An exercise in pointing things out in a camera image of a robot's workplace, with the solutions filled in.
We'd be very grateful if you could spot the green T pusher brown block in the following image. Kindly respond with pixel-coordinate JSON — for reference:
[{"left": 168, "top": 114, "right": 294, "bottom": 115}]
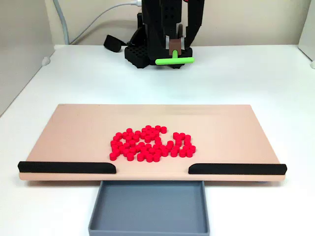
[{"left": 155, "top": 38, "right": 195, "bottom": 66}]

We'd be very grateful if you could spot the red granules pile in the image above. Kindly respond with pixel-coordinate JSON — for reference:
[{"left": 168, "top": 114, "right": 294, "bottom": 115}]
[{"left": 109, "top": 125, "right": 197, "bottom": 163}]

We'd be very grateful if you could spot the grey tray container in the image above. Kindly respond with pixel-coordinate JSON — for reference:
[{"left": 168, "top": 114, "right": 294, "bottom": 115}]
[{"left": 88, "top": 180, "right": 211, "bottom": 236}]

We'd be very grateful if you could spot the beige flat board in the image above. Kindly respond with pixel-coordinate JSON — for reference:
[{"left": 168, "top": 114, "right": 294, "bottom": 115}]
[{"left": 18, "top": 103, "right": 287, "bottom": 184}]

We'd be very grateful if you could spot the black clamp handle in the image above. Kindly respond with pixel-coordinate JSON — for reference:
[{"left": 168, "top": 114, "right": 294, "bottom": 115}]
[{"left": 103, "top": 34, "right": 126, "bottom": 53}]

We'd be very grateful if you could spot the thin white USB cable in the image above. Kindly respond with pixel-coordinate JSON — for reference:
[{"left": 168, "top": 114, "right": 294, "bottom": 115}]
[{"left": 70, "top": 0, "right": 142, "bottom": 45}]

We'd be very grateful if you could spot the thick grey-white cable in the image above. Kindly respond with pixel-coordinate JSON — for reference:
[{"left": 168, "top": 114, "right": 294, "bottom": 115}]
[{"left": 53, "top": 0, "right": 71, "bottom": 45}]

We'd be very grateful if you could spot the black edge rail strip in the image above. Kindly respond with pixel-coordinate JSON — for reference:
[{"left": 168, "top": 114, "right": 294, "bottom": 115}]
[
  {"left": 17, "top": 161, "right": 117, "bottom": 175},
  {"left": 188, "top": 163, "right": 288, "bottom": 176}
]

